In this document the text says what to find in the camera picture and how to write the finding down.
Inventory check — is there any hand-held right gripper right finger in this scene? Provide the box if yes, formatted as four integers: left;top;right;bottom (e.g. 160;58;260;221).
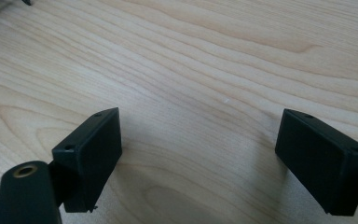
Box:
274;108;358;217

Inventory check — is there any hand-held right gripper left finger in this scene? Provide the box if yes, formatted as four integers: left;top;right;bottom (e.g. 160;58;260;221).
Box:
51;106;123;214

